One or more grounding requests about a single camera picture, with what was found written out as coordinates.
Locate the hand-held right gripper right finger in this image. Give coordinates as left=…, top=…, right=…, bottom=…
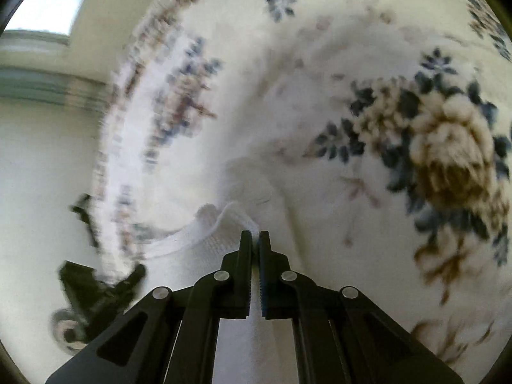
left=258, top=230, right=465, bottom=384

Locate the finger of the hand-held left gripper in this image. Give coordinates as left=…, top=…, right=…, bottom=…
left=70, top=194, right=101, bottom=249

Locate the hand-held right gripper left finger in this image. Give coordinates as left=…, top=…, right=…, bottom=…
left=45, top=230, right=253, bottom=384

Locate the white knit sweater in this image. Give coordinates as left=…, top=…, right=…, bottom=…
left=134, top=202, right=305, bottom=384

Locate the grey-green striped curtain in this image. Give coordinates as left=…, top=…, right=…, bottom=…
left=0, top=32, right=117, bottom=108

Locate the floral bedspread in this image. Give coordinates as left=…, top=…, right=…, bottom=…
left=92, top=0, right=512, bottom=369

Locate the window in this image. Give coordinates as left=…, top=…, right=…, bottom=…
left=0, top=0, right=102, bottom=37

